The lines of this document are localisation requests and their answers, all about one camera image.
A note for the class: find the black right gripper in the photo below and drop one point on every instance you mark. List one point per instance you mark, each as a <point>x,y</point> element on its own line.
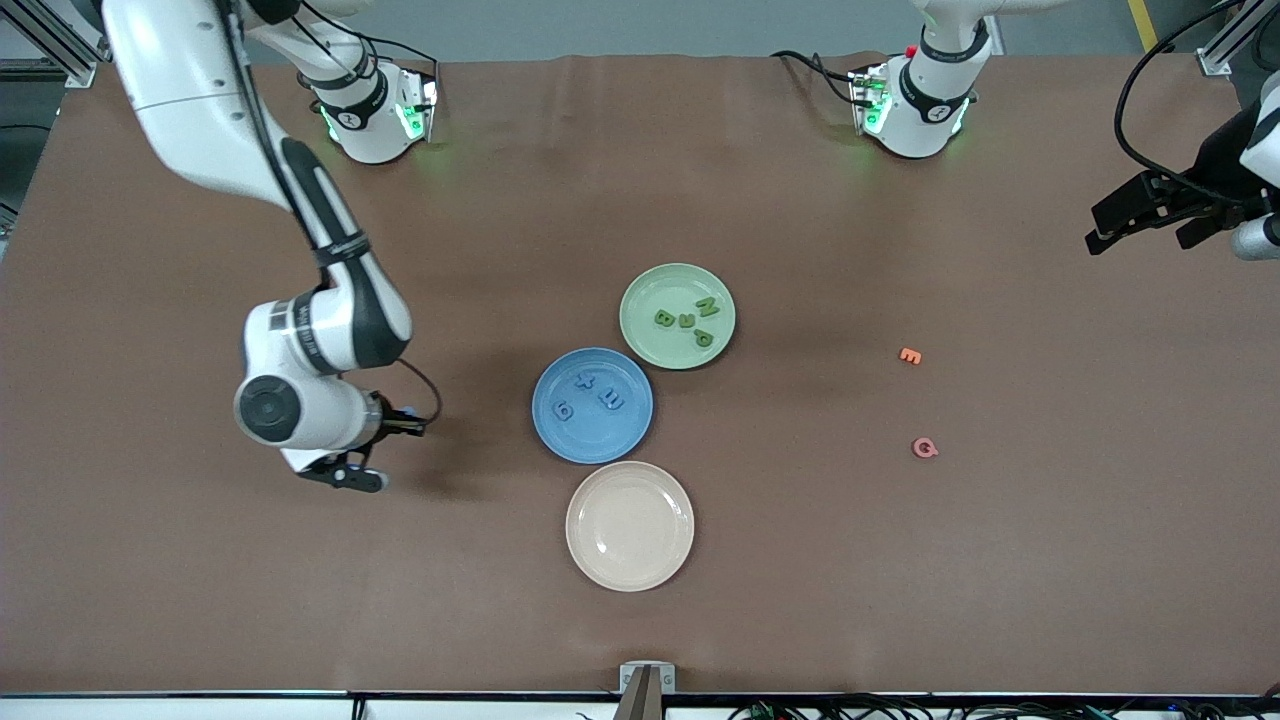
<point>392,424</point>

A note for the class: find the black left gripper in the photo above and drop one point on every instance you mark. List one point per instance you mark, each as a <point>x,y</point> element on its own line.
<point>1216,165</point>

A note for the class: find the blue foam letter g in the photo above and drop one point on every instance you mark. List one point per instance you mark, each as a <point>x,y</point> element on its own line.
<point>565,410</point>

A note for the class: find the blue foam letter x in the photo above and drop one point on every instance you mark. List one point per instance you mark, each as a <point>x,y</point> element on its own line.
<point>584,379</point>

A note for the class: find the blue foam letter m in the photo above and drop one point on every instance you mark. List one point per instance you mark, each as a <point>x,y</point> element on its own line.
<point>610,400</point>

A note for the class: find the green foam letter N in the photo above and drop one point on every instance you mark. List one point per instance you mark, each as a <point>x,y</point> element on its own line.
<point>707,307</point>

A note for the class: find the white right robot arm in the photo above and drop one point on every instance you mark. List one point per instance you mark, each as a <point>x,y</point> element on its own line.
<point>300,410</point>

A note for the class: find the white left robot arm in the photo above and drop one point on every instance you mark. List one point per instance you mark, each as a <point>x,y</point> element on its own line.
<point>925,100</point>

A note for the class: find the blue plate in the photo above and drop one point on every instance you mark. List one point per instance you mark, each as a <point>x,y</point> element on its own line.
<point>600,440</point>

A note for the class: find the beige plate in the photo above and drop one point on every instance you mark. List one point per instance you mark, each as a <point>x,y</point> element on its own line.
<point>630,525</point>

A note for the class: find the green plate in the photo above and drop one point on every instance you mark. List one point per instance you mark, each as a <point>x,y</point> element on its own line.
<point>650,345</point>

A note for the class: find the white table edge board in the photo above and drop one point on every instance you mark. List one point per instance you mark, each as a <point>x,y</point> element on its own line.
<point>150,710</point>
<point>480,712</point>

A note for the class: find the pink foam letter Q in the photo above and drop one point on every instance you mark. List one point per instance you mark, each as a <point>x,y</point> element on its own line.
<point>915,448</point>

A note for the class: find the aluminium frame profile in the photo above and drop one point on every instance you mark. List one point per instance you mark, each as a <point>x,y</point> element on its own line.
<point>60,50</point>
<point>1225,45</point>

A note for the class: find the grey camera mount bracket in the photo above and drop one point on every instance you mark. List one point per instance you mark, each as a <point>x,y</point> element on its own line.
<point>647,690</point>

